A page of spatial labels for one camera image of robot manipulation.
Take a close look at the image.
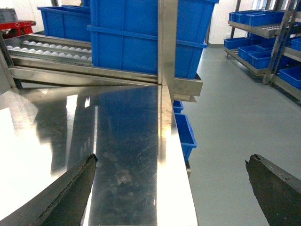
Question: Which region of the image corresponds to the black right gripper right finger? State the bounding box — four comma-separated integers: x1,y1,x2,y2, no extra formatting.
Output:
246,154,301,226

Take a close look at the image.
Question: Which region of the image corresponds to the stainless steel rack frame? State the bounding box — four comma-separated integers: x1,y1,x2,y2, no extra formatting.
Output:
0,0,203,102

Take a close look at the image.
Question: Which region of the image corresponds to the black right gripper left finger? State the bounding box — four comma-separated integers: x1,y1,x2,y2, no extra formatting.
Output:
0,154,98,226

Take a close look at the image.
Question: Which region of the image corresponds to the blue crate behind rollers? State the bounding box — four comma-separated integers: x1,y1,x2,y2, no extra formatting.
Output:
38,6,91,42

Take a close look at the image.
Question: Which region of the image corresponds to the red metal frame table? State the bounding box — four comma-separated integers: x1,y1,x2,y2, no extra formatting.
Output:
0,20,36,38

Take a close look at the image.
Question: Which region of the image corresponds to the small blue bin under table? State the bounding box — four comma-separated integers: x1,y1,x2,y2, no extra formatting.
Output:
173,100,197,163

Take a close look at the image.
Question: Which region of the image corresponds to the large blue plastic crate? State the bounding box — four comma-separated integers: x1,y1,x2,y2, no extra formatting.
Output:
87,0,217,79

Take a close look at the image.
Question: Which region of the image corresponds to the white roller conveyor track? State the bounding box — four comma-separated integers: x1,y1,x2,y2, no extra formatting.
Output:
6,40,92,62

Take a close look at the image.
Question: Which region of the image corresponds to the background steel shelf rack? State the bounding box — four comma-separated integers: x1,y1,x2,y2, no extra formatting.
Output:
224,0,301,99

